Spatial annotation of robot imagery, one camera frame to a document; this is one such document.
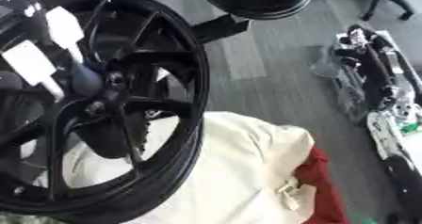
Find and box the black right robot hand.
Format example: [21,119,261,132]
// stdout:
[328,24,411,111]

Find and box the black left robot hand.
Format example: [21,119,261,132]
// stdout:
[0,0,55,52]

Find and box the white pin with flat head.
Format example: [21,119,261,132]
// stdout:
[0,40,68,103]
[44,6,88,64]

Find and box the black spoked wheel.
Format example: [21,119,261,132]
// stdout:
[0,0,213,224]

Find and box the cream fabric cover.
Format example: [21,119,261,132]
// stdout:
[31,110,318,224]

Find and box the black metal stand bracket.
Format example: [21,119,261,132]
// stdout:
[187,13,252,45]

